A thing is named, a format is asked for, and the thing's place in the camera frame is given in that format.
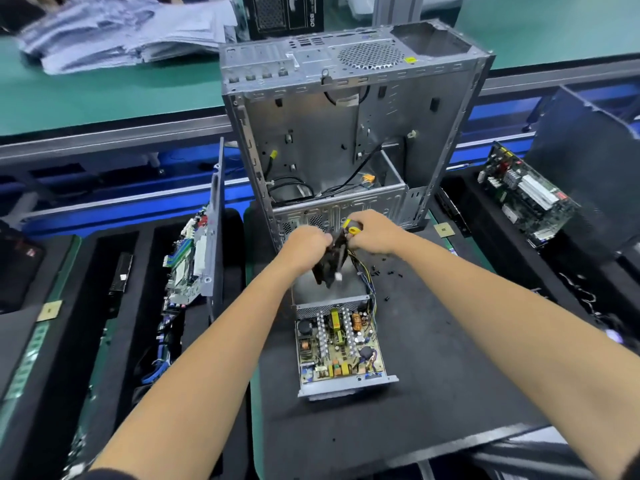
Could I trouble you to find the person's left hand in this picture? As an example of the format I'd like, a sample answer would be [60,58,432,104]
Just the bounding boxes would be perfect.
[274,225,337,283]

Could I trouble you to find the person's right hand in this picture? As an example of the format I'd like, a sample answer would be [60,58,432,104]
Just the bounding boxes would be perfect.
[342,207,412,259]

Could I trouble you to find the silver power supply unit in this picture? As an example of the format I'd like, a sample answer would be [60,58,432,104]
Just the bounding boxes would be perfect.
[288,227,402,402]

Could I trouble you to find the person's left forearm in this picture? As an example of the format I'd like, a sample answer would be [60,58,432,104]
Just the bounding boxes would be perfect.
[88,265,303,480]

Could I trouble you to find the person's right forearm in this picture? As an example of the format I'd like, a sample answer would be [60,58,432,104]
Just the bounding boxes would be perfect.
[393,233,640,480]

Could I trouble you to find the silver metal computer case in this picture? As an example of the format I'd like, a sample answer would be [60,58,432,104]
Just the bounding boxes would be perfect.
[220,19,497,248]

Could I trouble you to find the person's black clothing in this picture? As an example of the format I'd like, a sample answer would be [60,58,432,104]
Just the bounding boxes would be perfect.
[75,469,138,480]

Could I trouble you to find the scattered small black screws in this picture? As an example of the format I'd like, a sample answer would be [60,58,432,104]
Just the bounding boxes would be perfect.
[382,253,421,281]

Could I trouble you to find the dark grey case side panel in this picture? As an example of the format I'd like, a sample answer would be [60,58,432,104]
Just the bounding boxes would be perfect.
[203,137,227,323]

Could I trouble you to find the green motherboard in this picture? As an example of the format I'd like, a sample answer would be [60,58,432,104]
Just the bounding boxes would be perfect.
[162,215,212,309]

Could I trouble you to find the green board with white parts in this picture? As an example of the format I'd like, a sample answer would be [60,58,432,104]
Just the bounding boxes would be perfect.
[477,141,582,248]

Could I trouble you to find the black foam work mat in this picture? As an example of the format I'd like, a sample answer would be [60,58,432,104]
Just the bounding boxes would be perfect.
[0,235,67,436]
[243,203,553,480]

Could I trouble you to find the black foam tray with recess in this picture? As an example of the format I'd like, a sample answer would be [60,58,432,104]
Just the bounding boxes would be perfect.
[430,165,640,351]

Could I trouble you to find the small black rectangular component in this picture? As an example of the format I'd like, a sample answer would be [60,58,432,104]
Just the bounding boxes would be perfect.
[109,251,135,297]

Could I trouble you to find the black foam tray with slots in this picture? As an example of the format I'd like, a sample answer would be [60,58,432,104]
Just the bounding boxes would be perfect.
[0,219,251,480]

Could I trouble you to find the large black metal panel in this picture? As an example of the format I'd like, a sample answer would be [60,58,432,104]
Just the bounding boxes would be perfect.
[524,85,640,263]

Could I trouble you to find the black cardboard box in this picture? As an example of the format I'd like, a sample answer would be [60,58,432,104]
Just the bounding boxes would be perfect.
[242,0,327,42]

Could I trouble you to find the green conveyor belt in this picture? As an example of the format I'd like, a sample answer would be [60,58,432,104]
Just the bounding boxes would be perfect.
[0,0,640,141]

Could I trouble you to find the small black lit fan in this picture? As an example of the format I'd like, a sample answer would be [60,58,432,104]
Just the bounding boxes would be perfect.
[598,323,640,354]

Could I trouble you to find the long green memory strip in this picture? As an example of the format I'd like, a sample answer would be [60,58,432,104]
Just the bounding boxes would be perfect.
[68,317,117,468]
[0,235,77,448]

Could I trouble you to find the stack of grey paper sheets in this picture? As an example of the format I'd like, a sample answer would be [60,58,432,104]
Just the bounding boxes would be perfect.
[14,0,240,77]

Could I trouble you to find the black rectangular device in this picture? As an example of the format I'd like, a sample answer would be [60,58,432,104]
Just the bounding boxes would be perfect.
[0,219,47,316]

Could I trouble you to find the blue data cables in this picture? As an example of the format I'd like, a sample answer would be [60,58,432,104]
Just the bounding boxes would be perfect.
[138,347,173,388]

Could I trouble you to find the grey metal post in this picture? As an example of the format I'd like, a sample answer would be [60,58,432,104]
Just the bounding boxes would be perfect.
[371,0,427,27]

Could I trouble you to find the grey metal conveyor rail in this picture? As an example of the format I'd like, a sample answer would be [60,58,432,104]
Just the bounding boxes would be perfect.
[0,57,640,168]

